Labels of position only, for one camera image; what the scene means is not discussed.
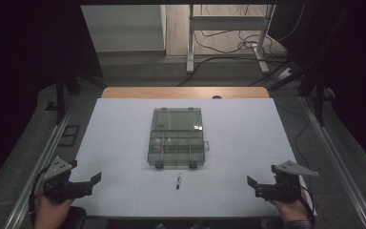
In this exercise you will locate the white panel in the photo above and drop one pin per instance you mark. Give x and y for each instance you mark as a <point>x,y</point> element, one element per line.
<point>124,28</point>

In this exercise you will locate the black marker pen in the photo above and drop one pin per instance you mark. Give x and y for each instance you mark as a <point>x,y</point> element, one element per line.
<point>178,181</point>

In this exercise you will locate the white table mat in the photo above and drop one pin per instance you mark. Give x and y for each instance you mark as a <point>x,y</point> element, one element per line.
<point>235,143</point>

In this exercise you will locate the black metal stand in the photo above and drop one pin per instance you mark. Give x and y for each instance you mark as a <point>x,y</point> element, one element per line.
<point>319,95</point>
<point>60,95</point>

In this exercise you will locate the clear plastic compartment box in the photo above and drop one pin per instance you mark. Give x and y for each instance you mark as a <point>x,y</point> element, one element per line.
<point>176,140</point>

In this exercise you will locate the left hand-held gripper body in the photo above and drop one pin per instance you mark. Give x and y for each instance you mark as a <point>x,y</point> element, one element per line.
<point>64,187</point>

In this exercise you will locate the person's right hand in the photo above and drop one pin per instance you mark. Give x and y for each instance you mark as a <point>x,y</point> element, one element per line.
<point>290,210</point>

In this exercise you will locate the aluminium rail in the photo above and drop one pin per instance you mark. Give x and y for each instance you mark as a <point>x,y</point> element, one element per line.
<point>336,159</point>
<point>38,165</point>

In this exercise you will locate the black floor frame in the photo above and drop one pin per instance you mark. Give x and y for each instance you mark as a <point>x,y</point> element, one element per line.
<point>69,135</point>

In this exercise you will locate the person's left hand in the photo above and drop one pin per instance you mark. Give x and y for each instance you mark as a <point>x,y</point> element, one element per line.
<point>49,211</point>

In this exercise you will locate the wooden table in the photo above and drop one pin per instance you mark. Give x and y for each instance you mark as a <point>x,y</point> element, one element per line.
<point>171,92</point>

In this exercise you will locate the white power strip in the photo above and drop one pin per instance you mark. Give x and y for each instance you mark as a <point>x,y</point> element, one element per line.
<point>285,73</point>

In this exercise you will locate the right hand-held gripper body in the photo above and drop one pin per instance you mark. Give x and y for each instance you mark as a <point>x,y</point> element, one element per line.
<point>282,187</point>

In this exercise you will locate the white metal desk frame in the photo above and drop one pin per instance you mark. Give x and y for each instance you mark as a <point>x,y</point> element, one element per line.
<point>225,23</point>

